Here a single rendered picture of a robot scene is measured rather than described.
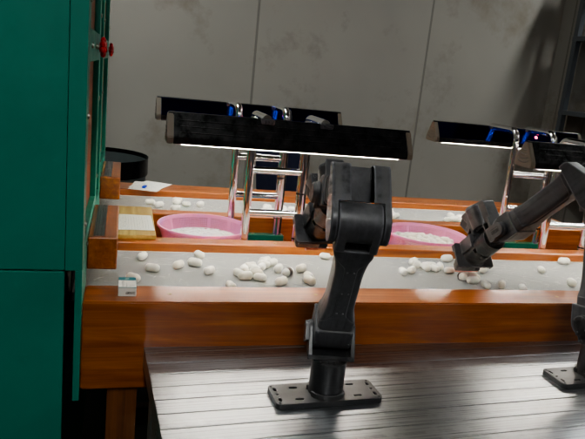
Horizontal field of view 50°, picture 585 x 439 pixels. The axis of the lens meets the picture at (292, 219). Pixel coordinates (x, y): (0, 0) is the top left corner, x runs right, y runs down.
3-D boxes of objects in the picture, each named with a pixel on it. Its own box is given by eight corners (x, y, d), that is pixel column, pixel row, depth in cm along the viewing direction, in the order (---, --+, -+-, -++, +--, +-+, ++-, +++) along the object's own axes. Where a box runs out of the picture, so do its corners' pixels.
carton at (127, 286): (136, 296, 126) (136, 287, 125) (117, 296, 125) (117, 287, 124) (135, 286, 131) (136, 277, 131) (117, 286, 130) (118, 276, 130)
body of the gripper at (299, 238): (292, 217, 135) (300, 201, 129) (337, 219, 138) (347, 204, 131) (294, 245, 132) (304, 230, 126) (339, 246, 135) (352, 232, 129)
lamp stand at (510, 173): (540, 254, 230) (564, 131, 220) (491, 253, 225) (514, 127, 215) (510, 239, 248) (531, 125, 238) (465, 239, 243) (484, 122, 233)
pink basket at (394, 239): (479, 274, 198) (484, 245, 195) (400, 273, 191) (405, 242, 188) (439, 249, 223) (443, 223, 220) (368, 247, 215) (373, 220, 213)
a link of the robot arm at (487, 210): (454, 212, 160) (487, 189, 150) (480, 212, 164) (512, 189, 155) (471, 253, 155) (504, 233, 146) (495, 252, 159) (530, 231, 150)
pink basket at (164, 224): (263, 257, 192) (266, 226, 189) (205, 275, 170) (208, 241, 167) (197, 238, 205) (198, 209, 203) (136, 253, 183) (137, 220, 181)
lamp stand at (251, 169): (318, 291, 167) (337, 121, 157) (243, 290, 162) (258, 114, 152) (299, 267, 185) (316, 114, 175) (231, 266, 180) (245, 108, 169)
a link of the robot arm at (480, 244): (467, 234, 160) (480, 223, 154) (486, 232, 162) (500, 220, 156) (476, 260, 157) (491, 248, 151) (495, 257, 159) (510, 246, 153)
